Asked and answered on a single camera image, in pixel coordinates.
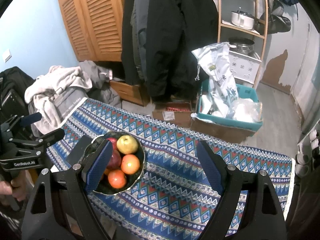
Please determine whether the grey rack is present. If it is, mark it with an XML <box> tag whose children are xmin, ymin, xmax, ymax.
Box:
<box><xmin>296</xmin><ymin>90</ymin><xmax>320</xmax><ymax>178</ymax></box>

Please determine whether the white storage box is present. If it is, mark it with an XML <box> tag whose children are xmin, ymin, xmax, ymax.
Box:
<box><xmin>229</xmin><ymin>50</ymin><xmax>262</xmax><ymax>85</ymax></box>

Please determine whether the teal plastic basket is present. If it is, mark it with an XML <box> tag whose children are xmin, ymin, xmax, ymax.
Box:
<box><xmin>196</xmin><ymin>84</ymin><xmax>263</xmax><ymax>132</ymax></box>

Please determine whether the white printed rice bag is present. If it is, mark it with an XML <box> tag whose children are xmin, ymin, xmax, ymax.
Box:
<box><xmin>192</xmin><ymin>42</ymin><xmax>238</xmax><ymax>117</ymax></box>

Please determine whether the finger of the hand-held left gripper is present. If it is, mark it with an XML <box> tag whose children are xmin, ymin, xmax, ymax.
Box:
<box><xmin>14</xmin><ymin>129</ymin><xmax>65</xmax><ymax>151</ymax></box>
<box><xmin>0</xmin><ymin>112</ymin><xmax>42</xmax><ymax>134</ymax></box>

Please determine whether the grey garment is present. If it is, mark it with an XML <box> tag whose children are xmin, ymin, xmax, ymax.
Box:
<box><xmin>79</xmin><ymin>60</ymin><xmax>112</xmax><ymax>89</ymax></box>

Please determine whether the white plastic bag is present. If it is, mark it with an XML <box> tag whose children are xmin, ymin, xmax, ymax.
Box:
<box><xmin>231</xmin><ymin>99</ymin><xmax>263</xmax><ymax>123</ymax></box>

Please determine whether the metal steamer pot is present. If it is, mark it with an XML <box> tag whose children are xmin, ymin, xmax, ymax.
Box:
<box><xmin>228</xmin><ymin>37</ymin><xmax>255</xmax><ymax>55</ymax></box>

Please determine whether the blue patterned tablecloth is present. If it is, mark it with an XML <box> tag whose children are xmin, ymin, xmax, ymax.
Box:
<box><xmin>46</xmin><ymin>97</ymin><xmax>297</xmax><ymax>240</ymax></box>

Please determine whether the small cardboard box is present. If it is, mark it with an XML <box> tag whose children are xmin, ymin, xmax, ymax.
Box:
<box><xmin>152</xmin><ymin>102</ymin><xmax>193</xmax><ymax>128</ymax></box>

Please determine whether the black suitcase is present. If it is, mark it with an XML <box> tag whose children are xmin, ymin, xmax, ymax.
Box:
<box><xmin>0</xmin><ymin>66</ymin><xmax>37</xmax><ymax>140</ymax></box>

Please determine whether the dark grey hanging jacket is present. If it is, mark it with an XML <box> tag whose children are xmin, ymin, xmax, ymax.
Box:
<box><xmin>130</xmin><ymin>0</ymin><xmax>150</xmax><ymax>80</ymax></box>

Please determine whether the white pot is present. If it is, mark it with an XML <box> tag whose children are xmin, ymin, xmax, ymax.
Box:
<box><xmin>230</xmin><ymin>9</ymin><xmax>263</xmax><ymax>30</ymax></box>

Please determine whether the wooden drawer box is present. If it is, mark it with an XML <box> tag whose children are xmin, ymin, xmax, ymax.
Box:
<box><xmin>110</xmin><ymin>80</ymin><xmax>152</xmax><ymax>107</ymax></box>

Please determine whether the white fleece garment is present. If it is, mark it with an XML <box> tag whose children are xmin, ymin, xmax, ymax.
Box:
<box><xmin>24</xmin><ymin>65</ymin><xmax>93</xmax><ymax>128</ymax></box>

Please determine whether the person's left hand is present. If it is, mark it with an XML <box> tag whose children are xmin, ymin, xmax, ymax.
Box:
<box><xmin>0</xmin><ymin>177</ymin><xmax>27</xmax><ymax>202</ymax></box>

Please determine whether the black hanging coat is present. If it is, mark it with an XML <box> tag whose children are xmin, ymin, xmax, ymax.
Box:
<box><xmin>121</xmin><ymin>0</ymin><xmax>219</xmax><ymax>100</ymax></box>

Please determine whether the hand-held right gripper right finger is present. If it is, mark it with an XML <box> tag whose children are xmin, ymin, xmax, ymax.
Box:
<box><xmin>196</xmin><ymin>141</ymin><xmax>288</xmax><ymax>240</ymax></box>

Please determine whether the dark glass bowl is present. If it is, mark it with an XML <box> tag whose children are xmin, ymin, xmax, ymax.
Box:
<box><xmin>84</xmin><ymin>131</ymin><xmax>146</xmax><ymax>195</ymax></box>

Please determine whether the grey-green hanging bag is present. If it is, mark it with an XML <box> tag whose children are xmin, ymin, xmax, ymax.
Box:
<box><xmin>260</xmin><ymin>0</ymin><xmax>292</xmax><ymax>34</ymax></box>

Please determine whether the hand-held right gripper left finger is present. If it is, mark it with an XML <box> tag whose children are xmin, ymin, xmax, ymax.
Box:
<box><xmin>21</xmin><ymin>141</ymin><xmax>113</xmax><ymax>240</ymax></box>

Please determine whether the dark grey padded cloth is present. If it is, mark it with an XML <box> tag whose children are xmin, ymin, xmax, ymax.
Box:
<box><xmin>87</xmin><ymin>87</ymin><xmax>123</xmax><ymax>108</ymax></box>

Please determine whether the grey lettered cloth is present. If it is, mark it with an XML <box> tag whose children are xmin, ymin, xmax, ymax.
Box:
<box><xmin>27</xmin><ymin>86</ymin><xmax>88</xmax><ymax>130</ymax></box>

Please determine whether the wooden louvered wardrobe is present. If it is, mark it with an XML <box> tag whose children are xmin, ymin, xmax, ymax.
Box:
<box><xmin>55</xmin><ymin>0</ymin><xmax>130</xmax><ymax>62</ymax></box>

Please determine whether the large cardboard box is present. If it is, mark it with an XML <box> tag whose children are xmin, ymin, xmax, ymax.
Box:
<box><xmin>190</xmin><ymin>114</ymin><xmax>255</xmax><ymax>144</ymax></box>

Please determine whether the wooden shelf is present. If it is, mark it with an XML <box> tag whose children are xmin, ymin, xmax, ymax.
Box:
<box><xmin>216</xmin><ymin>0</ymin><xmax>269</xmax><ymax>88</ymax></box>

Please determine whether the large orange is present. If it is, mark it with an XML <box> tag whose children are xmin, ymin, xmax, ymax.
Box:
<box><xmin>121</xmin><ymin>154</ymin><xmax>141</xmax><ymax>175</ymax></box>
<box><xmin>108</xmin><ymin>169</ymin><xmax>127</xmax><ymax>189</ymax></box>

